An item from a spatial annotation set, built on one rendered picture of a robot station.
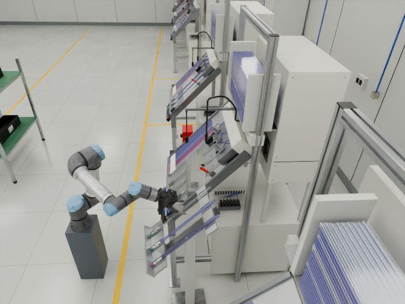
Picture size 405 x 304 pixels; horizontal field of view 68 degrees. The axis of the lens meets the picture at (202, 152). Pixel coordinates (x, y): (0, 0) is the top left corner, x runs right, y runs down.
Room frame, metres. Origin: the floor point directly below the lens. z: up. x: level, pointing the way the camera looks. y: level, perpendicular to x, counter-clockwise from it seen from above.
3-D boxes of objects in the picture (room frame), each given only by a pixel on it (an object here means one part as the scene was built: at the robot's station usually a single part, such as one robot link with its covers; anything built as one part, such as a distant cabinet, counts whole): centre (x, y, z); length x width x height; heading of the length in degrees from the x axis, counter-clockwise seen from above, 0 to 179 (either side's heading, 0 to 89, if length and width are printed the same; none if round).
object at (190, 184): (2.47, 0.15, 0.39); 0.24 x 0.24 x 0.78; 5
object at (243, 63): (1.72, -0.26, 1.52); 0.51 x 0.13 x 0.27; 5
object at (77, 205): (1.48, 0.85, 0.72); 0.13 x 0.12 x 0.14; 142
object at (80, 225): (1.47, 0.86, 0.60); 0.15 x 0.15 x 0.10
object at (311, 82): (1.82, -0.72, 0.86); 0.70 x 0.67 x 1.72; 5
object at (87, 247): (1.47, 0.86, 0.27); 0.18 x 0.18 x 0.55; 3
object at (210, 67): (3.21, -0.07, 0.66); 1.01 x 0.73 x 1.31; 95
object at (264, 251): (1.79, -0.38, 0.31); 0.70 x 0.65 x 0.62; 5
